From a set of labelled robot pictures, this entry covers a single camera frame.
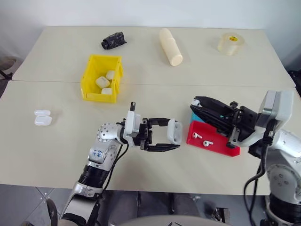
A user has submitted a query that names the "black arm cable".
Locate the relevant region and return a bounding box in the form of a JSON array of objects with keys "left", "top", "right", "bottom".
[
  {"left": 243, "top": 119, "right": 277, "bottom": 214},
  {"left": 102, "top": 140, "right": 129, "bottom": 197}
]

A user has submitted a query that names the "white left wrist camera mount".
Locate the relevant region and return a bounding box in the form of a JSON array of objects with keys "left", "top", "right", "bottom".
[{"left": 123, "top": 101, "right": 142, "bottom": 140}]

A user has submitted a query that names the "small dark metal object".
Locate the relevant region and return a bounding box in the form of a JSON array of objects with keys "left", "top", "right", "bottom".
[{"left": 211, "top": 207, "right": 230, "bottom": 224}]

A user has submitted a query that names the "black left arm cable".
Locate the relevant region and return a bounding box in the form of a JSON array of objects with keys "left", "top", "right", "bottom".
[{"left": 102, "top": 140, "right": 129, "bottom": 197}]

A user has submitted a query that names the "crumpled black plastic bag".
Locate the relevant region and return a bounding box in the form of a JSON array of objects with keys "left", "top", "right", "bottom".
[{"left": 101, "top": 31, "right": 128, "bottom": 51}]

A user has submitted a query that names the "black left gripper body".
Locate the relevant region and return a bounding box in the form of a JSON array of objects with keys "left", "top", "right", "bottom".
[{"left": 131, "top": 118, "right": 154, "bottom": 152}]

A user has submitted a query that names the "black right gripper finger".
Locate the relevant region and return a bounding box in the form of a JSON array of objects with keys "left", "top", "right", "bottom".
[
  {"left": 194, "top": 96, "right": 236, "bottom": 114},
  {"left": 190, "top": 104, "right": 234, "bottom": 138}
]

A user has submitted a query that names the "yellow plastic bin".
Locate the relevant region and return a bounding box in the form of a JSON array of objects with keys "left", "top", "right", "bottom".
[{"left": 80, "top": 54, "right": 125, "bottom": 104}]

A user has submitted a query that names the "black curved object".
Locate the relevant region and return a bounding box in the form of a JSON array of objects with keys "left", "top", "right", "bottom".
[{"left": 45, "top": 198, "right": 59, "bottom": 226}]

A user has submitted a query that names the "teal block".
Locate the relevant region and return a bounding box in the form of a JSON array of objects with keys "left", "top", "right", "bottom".
[{"left": 190, "top": 110, "right": 206, "bottom": 123}]

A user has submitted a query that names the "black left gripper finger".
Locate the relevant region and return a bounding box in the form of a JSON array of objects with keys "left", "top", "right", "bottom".
[
  {"left": 147, "top": 117, "right": 175, "bottom": 128},
  {"left": 143, "top": 143, "right": 182, "bottom": 153}
]

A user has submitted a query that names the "red earbud tray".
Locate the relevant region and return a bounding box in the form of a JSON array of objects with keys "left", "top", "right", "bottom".
[{"left": 186, "top": 120, "right": 242, "bottom": 158}]

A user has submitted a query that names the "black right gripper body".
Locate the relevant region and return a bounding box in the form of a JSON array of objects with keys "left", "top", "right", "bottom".
[{"left": 230, "top": 101, "right": 260, "bottom": 142}]

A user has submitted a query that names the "clear tape roll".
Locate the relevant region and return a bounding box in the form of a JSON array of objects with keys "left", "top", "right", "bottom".
[{"left": 216, "top": 32, "right": 246, "bottom": 57}]

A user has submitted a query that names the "dark chair base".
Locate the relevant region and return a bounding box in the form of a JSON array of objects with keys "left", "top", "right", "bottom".
[{"left": 0, "top": 56, "right": 19, "bottom": 81}]

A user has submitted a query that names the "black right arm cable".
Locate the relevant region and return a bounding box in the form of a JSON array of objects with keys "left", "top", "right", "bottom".
[{"left": 243, "top": 119, "right": 277, "bottom": 214}]

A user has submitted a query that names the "grey robot torso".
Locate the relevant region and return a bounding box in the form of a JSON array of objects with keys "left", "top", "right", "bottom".
[{"left": 130, "top": 213, "right": 237, "bottom": 226}]

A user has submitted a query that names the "cream foam cylinder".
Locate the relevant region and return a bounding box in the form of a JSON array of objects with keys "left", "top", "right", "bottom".
[{"left": 158, "top": 28, "right": 184, "bottom": 67}]

